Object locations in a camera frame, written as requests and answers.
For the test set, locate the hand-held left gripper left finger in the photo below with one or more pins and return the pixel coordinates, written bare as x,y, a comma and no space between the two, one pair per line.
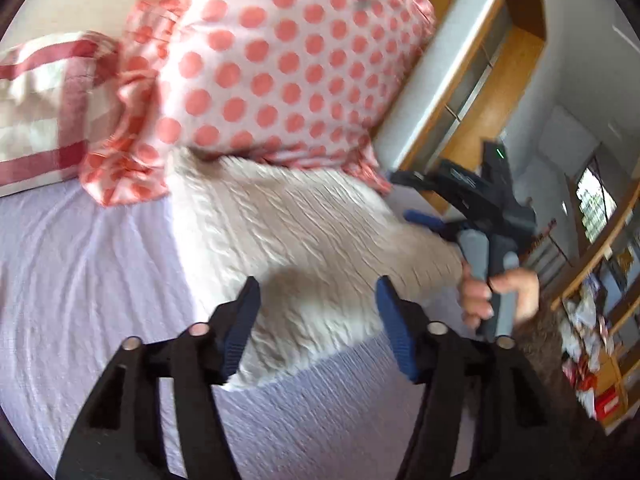
239,327

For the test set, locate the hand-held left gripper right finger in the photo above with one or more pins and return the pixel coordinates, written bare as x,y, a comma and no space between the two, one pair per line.
395,322

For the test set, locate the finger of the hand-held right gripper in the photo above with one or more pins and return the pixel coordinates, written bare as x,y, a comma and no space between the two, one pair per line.
425,220
412,178

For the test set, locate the person's right forearm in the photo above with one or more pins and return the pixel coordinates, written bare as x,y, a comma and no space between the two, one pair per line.
565,385

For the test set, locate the person's right hand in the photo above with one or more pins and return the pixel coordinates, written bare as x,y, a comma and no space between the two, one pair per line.
520,290

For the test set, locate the window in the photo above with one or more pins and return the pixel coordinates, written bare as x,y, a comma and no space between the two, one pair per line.
595,200

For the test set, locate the wooden wardrobe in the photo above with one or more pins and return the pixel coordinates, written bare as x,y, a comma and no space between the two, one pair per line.
480,90

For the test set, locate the wooden shelf unit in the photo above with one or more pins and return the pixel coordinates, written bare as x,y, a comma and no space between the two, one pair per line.
605,320

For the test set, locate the lavender bed sheet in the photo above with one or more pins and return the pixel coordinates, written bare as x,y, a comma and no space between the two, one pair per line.
90,285

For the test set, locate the pink polka dot pillow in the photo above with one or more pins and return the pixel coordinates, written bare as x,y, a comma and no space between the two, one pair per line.
280,55

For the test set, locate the red striped white pillow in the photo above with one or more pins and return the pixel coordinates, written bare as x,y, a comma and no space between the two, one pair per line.
45,110

